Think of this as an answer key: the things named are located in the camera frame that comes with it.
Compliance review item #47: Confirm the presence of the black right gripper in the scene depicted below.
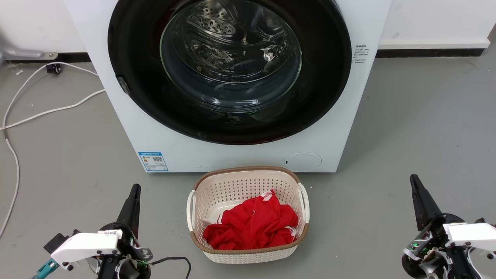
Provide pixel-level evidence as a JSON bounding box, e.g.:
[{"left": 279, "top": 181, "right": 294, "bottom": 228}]
[{"left": 401, "top": 174, "right": 465, "bottom": 277}]

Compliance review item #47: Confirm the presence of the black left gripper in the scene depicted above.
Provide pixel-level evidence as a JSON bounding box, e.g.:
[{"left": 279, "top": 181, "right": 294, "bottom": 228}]
[{"left": 99, "top": 184, "right": 152, "bottom": 279}]

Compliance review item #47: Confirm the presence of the black round glass washer door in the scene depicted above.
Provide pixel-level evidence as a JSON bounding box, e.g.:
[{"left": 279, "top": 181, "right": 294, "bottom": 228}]
[{"left": 107, "top": 0, "right": 352, "bottom": 146}]

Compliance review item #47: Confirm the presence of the white front-load washing machine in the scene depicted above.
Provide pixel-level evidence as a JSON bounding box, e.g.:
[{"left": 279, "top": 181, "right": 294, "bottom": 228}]
[{"left": 64, "top": 0, "right": 393, "bottom": 173}]

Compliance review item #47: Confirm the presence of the blue energy label sticker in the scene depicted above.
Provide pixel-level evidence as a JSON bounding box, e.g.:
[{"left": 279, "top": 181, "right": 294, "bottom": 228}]
[{"left": 138, "top": 151, "right": 169, "bottom": 172}]

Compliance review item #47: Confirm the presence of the teal connector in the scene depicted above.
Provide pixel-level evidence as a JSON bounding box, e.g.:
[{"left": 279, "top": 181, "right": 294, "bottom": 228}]
[{"left": 32, "top": 259, "right": 59, "bottom": 279}]

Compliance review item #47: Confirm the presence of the cream plastic laundry basket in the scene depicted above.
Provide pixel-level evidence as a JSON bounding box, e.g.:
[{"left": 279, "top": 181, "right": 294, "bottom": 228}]
[{"left": 186, "top": 166, "right": 310, "bottom": 264}]

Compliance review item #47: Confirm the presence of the red garment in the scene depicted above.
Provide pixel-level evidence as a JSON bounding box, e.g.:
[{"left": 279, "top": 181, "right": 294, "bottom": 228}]
[{"left": 203, "top": 190, "right": 299, "bottom": 250}]

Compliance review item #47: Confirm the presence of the round white filter cover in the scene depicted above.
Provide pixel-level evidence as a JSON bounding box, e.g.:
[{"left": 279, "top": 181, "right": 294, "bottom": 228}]
[{"left": 284, "top": 152, "right": 322, "bottom": 170}]

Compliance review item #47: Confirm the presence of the grey pipe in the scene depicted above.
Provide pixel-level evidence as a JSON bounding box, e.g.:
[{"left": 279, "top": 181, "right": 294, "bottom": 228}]
[{"left": 0, "top": 39, "right": 59, "bottom": 61}]

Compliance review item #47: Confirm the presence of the steel perforated washer drum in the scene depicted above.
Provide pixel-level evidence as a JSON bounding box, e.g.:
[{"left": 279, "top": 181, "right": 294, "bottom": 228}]
[{"left": 161, "top": 0, "right": 302, "bottom": 113}]

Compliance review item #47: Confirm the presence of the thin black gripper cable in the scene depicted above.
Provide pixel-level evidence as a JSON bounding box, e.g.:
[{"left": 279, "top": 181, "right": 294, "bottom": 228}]
[{"left": 149, "top": 257, "right": 192, "bottom": 279}]

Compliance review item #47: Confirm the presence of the white floor cable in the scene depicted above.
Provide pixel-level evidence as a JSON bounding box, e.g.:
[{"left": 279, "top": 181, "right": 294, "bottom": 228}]
[
  {"left": 0, "top": 89, "right": 106, "bottom": 130},
  {"left": 0, "top": 62, "right": 99, "bottom": 239}
]

